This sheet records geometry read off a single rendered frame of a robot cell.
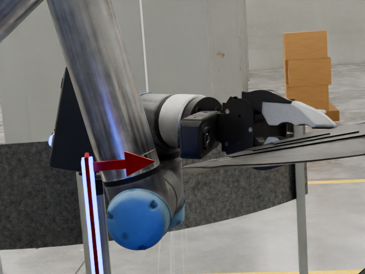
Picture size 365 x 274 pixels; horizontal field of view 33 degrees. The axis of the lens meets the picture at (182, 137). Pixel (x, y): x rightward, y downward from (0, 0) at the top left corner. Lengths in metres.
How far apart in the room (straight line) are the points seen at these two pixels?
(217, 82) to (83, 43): 4.13
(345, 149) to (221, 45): 4.28
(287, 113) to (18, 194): 1.78
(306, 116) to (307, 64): 7.96
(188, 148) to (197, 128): 0.02
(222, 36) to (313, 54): 3.93
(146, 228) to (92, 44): 0.22
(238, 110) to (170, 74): 5.87
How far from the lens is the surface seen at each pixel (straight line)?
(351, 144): 0.59
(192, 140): 0.69
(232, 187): 2.53
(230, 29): 4.83
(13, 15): 0.92
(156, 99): 0.86
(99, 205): 1.13
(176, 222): 0.90
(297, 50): 8.63
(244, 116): 0.74
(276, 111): 0.72
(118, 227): 0.75
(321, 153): 0.56
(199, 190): 2.45
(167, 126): 0.82
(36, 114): 7.00
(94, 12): 0.75
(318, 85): 8.69
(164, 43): 6.61
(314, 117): 0.69
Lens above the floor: 1.29
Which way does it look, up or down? 9 degrees down
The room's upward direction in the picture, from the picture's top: 4 degrees counter-clockwise
